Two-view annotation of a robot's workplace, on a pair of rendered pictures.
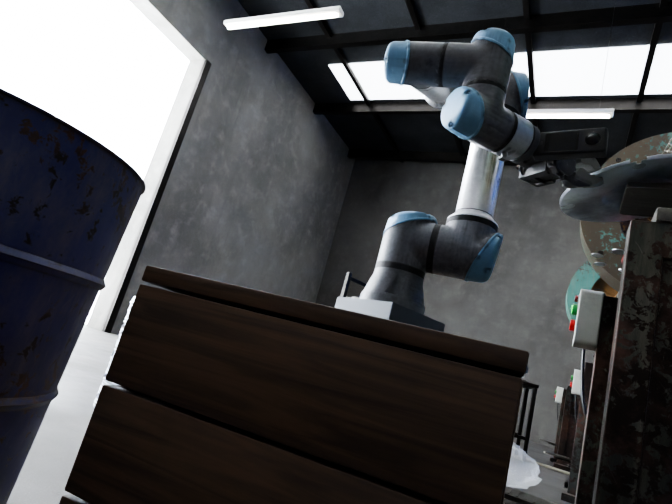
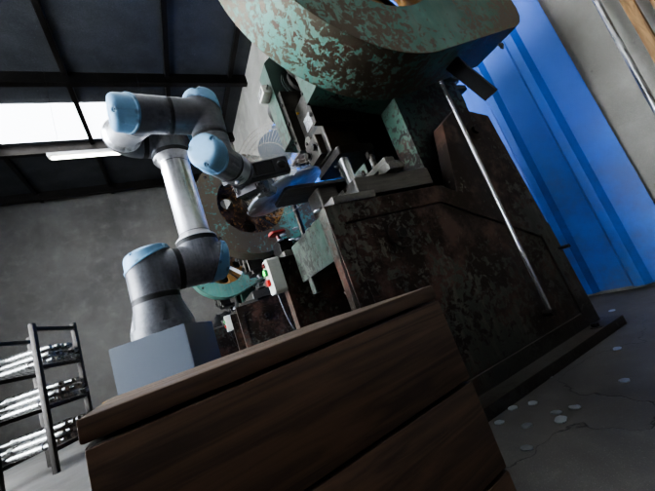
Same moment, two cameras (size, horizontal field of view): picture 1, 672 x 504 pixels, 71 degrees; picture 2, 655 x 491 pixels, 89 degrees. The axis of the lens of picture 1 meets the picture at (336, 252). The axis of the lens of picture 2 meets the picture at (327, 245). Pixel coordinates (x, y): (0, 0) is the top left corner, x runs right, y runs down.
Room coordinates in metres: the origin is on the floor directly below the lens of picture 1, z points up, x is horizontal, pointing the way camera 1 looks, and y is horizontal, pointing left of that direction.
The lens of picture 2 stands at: (0.21, 0.28, 0.36)
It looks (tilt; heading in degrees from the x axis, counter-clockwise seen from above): 11 degrees up; 304
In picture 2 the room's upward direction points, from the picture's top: 20 degrees counter-clockwise
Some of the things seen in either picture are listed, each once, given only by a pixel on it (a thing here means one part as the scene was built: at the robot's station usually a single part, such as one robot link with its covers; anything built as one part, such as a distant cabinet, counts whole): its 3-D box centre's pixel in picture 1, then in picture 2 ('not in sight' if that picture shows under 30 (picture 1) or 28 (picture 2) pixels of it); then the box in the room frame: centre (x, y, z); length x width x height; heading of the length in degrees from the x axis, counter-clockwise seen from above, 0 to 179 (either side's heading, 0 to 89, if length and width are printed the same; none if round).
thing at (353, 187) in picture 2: not in sight; (362, 209); (0.74, -0.80, 0.68); 0.45 x 0.30 x 0.06; 152
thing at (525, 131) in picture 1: (510, 138); (234, 169); (0.75, -0.24, 0.75); 0.08 x 0.05 x 0.08; 24
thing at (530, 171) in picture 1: (538, 155); (246, 178); (0.79, -0.31, 0.76); 0.12 x 0.09 x 0.08; 114
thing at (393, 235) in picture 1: (409, 242); (153, 272); (1.07, -0.16, 0.62); 0.13 x 0.12 x 0.14; 71
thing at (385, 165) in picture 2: not in sight; (377, 167); (0.59, -0.72, 0.76); 0.17 x 0.06 x 0.10; 152
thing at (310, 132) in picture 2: not in sight; (321, 127); (0.76, -0.77, 1.04); 0.17 x 0.15 x 0.30; 62
